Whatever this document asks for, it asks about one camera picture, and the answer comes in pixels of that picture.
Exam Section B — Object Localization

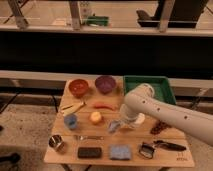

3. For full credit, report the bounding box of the light blue towel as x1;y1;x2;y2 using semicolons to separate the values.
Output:
108;120;133;134

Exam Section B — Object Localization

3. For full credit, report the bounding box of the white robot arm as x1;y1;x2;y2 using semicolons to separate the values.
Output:
119;83;213;146

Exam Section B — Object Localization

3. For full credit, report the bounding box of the purple bowl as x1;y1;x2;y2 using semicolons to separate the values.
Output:
95;75;116;94

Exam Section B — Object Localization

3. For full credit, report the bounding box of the red bowl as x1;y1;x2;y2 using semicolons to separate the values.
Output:
68;79;89;98

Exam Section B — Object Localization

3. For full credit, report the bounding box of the red chili pepper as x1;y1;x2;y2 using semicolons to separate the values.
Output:
93;104;115;111

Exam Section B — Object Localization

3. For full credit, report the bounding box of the yellow round fruit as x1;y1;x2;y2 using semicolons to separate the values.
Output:
89;112;102;124

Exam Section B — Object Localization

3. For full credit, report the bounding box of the beige wooden spatula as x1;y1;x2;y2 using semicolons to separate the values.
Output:
61;102;85;116

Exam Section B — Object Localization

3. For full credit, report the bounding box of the white cup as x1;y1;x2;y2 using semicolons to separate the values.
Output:
135;113;145;125

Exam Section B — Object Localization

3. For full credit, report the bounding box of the blue cup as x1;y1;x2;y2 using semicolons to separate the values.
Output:
64;114;77;130

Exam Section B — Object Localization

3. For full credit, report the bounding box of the green plastic tray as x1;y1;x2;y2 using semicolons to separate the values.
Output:
123;75;176;105

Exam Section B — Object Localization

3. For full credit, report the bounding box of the wooden folding table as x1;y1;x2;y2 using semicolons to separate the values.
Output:
44;78;194;167

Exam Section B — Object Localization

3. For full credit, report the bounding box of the dark brown pinecone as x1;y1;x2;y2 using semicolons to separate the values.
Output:
150;121;170;135

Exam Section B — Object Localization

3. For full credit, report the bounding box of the green box on shelf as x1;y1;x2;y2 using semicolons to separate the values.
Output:
86;16;109;26

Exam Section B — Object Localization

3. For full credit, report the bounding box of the blue rectangular sponge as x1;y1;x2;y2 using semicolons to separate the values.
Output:
109;145;131;160

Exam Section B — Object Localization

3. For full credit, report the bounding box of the black rectangular sponge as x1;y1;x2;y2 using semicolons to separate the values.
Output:
78;147;102;158

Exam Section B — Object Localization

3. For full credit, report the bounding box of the small metal pot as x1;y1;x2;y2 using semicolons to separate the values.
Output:
48;135;64;152

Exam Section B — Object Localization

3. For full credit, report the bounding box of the black metal clip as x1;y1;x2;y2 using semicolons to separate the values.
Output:
138;142;155;159

